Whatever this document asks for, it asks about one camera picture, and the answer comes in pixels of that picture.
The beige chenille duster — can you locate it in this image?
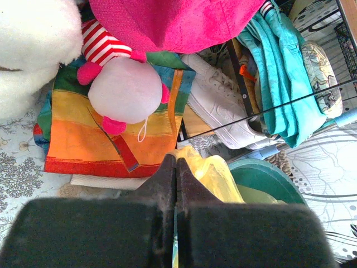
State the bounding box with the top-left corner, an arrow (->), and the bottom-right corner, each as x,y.
264,151 -> 294,181

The yellow trash bag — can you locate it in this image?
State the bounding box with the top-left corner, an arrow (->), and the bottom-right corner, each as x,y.
167,145 -> 288,268

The black wire basket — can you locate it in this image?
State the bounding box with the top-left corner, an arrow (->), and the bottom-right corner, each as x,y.
334,22 -> 356,92

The magenta knit hat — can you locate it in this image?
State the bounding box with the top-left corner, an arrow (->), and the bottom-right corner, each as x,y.
89,0 -> 263,54

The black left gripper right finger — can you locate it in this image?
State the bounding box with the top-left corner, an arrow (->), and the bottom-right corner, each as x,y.
176,158 -> 337,267

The teal folded cloth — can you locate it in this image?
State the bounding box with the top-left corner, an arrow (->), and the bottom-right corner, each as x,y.
237,1 -> 326,148

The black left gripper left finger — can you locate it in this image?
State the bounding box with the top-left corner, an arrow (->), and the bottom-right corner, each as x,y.
1,155 -> 176,267

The rainbow striped bag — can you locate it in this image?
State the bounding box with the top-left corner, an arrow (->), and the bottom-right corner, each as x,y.
33,52 -> 195,178

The pink white plush doll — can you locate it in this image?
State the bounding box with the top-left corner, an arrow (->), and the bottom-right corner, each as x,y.
77,19 -> 170,142

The white storage box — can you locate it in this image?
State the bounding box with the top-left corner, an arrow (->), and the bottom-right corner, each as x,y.
181,54 -> 283,150

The white fluffy plush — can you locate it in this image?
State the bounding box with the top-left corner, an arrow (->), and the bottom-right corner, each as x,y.
1,1 -> 83,119

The teal trash bin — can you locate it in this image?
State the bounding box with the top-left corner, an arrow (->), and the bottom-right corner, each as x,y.
228,159 -> 306,205

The grey patterned pouch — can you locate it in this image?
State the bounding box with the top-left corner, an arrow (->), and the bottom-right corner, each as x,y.
301,41 -> 343,119

